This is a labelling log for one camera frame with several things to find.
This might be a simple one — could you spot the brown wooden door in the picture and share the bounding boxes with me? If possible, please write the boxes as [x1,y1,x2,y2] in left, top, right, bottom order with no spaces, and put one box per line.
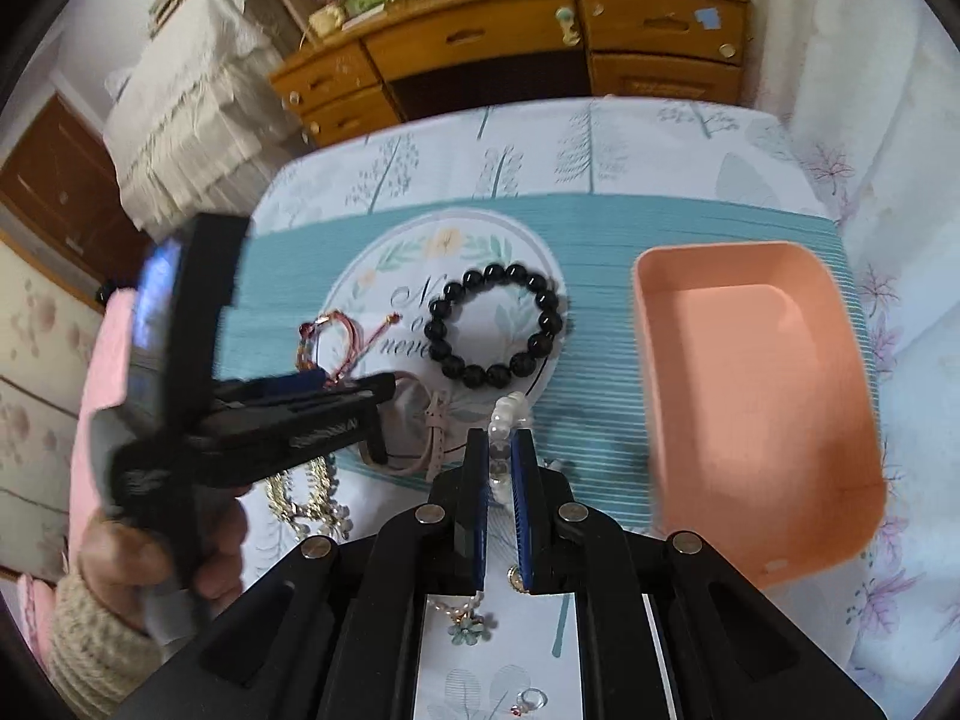
[2,96,149,283]

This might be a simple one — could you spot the pink drawer tray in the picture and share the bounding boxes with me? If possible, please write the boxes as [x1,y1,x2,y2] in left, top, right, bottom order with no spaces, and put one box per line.
[633,241,887,589]

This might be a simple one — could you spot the pearl bracelet with gold flower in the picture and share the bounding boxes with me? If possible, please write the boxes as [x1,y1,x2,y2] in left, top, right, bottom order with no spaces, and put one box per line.
[485,390,534,485]

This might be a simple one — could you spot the pink blanket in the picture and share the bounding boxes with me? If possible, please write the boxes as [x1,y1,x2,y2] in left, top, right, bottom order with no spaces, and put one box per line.
[16,289,137,668]

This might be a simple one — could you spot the black bead bracelet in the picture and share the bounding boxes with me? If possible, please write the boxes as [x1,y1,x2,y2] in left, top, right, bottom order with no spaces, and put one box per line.
[423,260,566,391]

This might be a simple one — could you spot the lace covered piano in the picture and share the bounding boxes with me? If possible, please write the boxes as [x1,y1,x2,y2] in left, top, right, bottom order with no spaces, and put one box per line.
[103,0,308,239]

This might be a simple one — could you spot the white mug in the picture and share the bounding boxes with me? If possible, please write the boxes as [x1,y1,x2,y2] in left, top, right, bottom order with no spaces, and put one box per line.
[308,4,347,41]

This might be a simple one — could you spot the left hand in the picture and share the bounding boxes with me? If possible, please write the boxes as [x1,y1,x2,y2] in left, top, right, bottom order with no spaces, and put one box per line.
[73,499,247,634]

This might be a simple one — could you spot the pink smart watch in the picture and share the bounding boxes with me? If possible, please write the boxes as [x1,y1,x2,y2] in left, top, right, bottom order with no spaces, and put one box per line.
[359,371,451,483]

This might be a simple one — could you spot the red string bracelet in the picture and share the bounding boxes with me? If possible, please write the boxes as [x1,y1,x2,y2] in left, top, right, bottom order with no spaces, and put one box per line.
[294,308,406,392]

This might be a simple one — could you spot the gold round pendant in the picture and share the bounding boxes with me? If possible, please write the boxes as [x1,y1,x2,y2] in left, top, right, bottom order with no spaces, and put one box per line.
[508,566,526,593]

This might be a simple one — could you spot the patterned tablecloth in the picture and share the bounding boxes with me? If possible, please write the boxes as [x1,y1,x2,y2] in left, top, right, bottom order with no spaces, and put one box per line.
[217,99,877,718]

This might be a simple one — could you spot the knit sleeve forearm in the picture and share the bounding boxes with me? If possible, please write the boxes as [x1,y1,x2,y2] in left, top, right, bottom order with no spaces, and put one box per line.
[47,574,161,718]

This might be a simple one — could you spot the pearl necklace with blue flower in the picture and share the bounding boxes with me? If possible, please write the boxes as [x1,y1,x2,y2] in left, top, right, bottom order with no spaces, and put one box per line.
[428,590,498,646]

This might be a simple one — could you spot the gold leaf bracelet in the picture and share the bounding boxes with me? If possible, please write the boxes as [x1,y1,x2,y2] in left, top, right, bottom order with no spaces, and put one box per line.
[263,453,355,543]

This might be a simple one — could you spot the wooden desk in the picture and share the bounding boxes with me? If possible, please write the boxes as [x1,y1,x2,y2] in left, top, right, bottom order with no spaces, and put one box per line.
[270,0,750,148]

